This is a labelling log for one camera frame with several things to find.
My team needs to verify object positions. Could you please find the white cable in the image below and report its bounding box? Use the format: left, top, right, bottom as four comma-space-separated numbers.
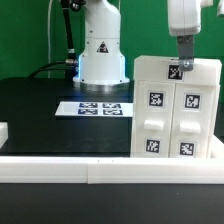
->
47, 0, 54, 79

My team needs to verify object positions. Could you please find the white cabinet door panel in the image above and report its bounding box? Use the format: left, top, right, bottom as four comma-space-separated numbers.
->
131, 81, 175, 158
169, 84, 215, 158

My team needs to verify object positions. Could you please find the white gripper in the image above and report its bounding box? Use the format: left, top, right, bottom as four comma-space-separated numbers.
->
167, 0, 213, 72

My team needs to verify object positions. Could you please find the white cabinet top block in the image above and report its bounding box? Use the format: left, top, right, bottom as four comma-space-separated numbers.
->
134, 56, 222, 86

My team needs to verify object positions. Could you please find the white marker sheet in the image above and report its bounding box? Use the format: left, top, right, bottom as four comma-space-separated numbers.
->
55, 101, 133, 117

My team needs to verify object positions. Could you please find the white frame border wall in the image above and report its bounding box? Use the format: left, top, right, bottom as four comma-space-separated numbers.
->
0, 122, 224, 185

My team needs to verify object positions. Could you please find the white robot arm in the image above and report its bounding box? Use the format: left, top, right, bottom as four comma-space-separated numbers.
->
60, 0, 213, 91

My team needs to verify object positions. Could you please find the white cabinet box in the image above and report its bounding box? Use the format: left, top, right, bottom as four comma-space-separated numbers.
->
131, 81, 215, 158

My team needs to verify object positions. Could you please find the black cable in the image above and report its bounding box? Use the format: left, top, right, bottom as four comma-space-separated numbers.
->
28, 0, 79, 79

